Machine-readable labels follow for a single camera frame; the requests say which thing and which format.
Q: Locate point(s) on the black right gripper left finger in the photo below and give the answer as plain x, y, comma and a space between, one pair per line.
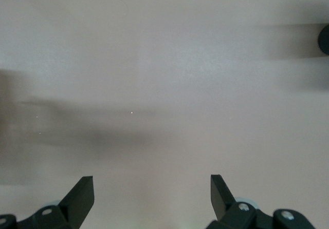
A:
74, 206

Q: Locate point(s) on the brown table cover sheet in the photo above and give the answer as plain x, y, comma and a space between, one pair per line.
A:
154, 59

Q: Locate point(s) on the black ribbed round object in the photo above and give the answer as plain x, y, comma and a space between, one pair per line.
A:
324, 39

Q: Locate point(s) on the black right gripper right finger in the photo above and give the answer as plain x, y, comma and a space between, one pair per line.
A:
222, 203

